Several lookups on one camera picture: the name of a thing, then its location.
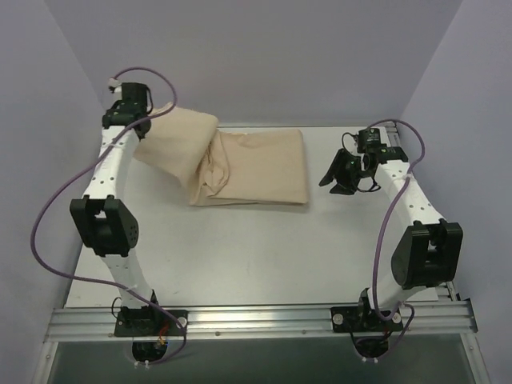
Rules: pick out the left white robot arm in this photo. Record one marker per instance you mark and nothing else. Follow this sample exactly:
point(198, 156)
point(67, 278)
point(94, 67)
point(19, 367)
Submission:
point(105, 224)

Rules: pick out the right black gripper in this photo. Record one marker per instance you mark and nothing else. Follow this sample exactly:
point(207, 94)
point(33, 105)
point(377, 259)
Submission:
point(348, 171)

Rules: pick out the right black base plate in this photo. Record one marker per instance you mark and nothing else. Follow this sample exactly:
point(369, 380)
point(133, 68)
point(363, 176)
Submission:
point(345, 319)

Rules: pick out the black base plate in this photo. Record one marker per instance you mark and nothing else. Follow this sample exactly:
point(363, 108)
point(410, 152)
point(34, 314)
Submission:
point(148, 322)
point(345, 319)

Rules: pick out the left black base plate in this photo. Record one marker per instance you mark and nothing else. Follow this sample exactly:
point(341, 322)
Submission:
point(148, 322)

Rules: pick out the aluminium front rail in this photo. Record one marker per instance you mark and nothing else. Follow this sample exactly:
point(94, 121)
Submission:
point(256, 322)

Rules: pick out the beige wrapping cloth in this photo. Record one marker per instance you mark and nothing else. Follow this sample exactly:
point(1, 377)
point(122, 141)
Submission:
point(221, 168)

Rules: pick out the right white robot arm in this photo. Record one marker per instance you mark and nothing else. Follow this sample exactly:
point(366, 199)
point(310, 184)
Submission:
point(428, 251)

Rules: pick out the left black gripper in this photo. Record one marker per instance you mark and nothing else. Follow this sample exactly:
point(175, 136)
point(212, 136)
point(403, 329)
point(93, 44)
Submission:
point(141, 125)

